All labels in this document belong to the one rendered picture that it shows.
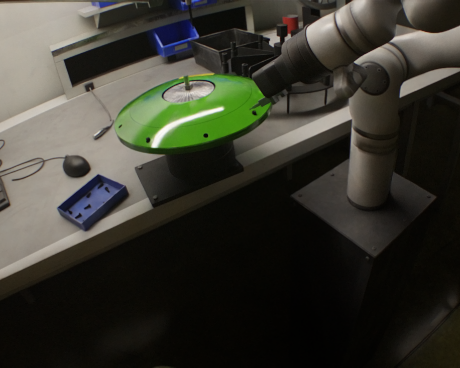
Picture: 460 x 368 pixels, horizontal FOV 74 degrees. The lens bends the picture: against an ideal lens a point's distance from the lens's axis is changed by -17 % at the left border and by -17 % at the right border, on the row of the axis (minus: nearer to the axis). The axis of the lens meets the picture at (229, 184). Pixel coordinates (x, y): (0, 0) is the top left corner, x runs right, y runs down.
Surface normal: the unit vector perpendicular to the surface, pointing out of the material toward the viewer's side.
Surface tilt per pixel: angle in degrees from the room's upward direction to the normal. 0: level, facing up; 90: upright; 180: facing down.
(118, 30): 90
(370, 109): 91
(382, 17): 60
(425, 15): 109
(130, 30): 90
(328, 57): 103
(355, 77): 49
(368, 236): 0
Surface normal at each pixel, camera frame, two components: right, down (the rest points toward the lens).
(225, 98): 0.03, -0.71
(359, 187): -0.72, 0.50
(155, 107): -0.22, -0.70
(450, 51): -0.80, 0.59
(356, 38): -0.40, 0.76
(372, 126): -0.55, 0.56
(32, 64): 0.50, 0.49
